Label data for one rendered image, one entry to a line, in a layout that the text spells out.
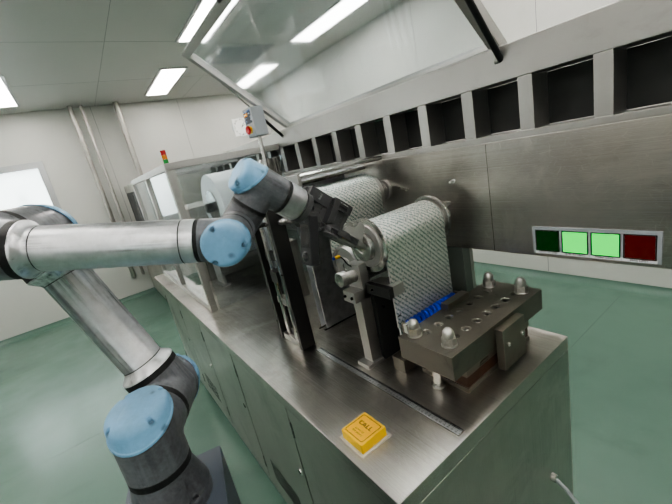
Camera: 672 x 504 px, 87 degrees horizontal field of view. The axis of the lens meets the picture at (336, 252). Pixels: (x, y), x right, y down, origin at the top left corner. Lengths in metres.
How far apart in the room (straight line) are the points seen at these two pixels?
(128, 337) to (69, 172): 5.44
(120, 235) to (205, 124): 5.99
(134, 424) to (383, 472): 0.46
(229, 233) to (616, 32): 0.80
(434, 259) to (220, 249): 0.64
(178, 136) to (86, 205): 1.68
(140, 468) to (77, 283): 0.36
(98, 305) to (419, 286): 0.75
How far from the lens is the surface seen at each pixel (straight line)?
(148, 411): 0.78
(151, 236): 0.64
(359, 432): 0.85
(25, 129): 6.31
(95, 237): 0.67
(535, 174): 1.00
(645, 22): 0.93
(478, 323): 0.96
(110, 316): 0.86
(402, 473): 0.80
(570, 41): 0.97
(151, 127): 6.40
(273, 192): 0.73
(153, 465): 0.81
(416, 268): 0.99
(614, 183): 0.95
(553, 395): 1.17
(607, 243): 0.98
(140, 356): 0.88
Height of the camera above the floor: 1.50
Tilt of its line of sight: 15 degrees down
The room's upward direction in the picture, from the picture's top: 12 degrees counter-clockwise
